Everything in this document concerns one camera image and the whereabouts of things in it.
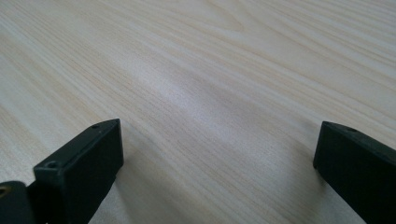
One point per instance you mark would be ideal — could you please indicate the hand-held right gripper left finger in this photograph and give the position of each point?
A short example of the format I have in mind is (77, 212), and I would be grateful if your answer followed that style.
(84, 161)

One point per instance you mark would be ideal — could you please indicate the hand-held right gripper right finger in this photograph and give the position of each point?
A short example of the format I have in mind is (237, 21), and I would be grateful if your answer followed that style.
(361, 168)

